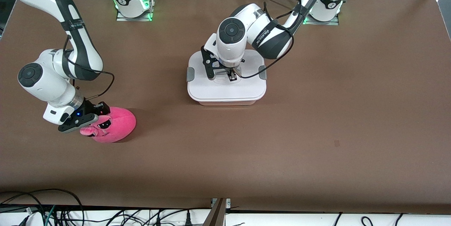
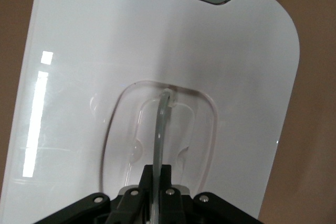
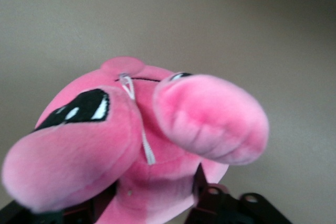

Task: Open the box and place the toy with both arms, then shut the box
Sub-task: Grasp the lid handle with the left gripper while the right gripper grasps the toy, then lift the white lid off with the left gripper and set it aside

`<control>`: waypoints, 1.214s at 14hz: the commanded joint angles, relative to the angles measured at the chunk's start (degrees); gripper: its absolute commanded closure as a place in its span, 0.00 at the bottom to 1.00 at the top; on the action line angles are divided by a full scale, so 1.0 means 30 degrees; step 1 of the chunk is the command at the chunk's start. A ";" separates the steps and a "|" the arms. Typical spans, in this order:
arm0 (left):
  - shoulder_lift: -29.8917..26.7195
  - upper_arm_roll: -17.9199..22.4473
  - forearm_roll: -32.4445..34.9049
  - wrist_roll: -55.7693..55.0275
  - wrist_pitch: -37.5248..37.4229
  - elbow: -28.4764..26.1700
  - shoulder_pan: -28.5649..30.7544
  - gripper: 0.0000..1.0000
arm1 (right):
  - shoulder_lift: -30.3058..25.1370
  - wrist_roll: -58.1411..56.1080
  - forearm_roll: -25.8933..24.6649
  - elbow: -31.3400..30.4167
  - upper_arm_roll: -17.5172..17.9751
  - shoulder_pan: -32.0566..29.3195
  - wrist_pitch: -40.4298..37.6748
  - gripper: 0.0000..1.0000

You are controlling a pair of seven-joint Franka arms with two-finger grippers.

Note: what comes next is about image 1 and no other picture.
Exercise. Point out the aluminium profile post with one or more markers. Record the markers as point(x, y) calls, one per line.
point(219, 215)

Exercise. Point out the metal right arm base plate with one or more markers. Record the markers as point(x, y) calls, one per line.
point(134, 19)

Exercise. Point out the white plastic box lid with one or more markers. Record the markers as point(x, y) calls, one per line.
point(225, 92)

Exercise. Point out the white shelf board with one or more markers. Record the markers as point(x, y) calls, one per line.
point(282, 220)

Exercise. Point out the grey box latch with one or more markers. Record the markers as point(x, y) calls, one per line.
point(263, 73)
point(190, 74)

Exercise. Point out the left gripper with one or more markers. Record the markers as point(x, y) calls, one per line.
point(231, 74)

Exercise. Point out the translucent plastic box base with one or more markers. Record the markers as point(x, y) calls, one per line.
point(229, 103)

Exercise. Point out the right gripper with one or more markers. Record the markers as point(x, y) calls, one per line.
point(88, 107)

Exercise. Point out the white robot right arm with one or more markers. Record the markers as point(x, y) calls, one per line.
point(42, 81)

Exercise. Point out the brown table cover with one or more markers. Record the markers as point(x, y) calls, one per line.
point(317, 131)

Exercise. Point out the black power plug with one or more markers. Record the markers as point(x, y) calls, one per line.
point(188, 220)

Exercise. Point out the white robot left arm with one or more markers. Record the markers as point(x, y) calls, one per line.
point(232, 48)

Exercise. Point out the pink plush toy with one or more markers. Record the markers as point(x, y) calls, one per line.
point(116, 129)

